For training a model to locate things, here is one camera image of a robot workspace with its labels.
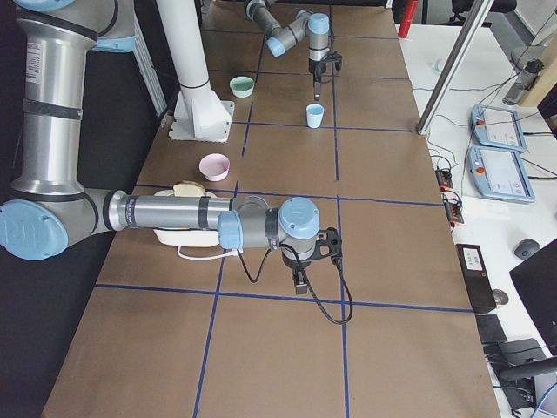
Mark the teach pendant tablet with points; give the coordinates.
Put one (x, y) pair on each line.
(499, 174)
(498, 127)

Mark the pink bowl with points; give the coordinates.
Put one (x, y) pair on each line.
(214, 167)

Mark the orange black electronics module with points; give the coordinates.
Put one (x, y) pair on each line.
(452, 202)

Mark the upper teach pendant tablet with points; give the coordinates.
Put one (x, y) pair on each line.
(498, 127)

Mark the toast slice in toaster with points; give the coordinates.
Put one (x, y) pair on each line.
(188, 189)

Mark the cream toaster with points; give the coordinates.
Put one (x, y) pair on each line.
(187, 237)

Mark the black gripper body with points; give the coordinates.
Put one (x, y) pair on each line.
(316, 70)
(294, 263)

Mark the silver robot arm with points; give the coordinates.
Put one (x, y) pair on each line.
(314, 26)
(55, 211)

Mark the light blue cup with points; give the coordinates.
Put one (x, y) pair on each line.
(314, 115)

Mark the mint green bowl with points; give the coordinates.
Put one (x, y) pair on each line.
(242, 86)

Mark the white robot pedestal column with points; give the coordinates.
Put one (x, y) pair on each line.
(199, 113)

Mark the lower teach pendant tablet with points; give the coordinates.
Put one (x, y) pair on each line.
(499, 174)

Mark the black power adapter box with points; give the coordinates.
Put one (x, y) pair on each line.
(476, 280)

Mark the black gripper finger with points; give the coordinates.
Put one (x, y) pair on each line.
(317, 85)
(299, 280)

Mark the black monitor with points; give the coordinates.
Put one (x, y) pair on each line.
(535, 281)

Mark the aluminium frame post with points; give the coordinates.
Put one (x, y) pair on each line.
(476, 18)

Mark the black computer mouse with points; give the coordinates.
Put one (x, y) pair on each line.
(526, 248)

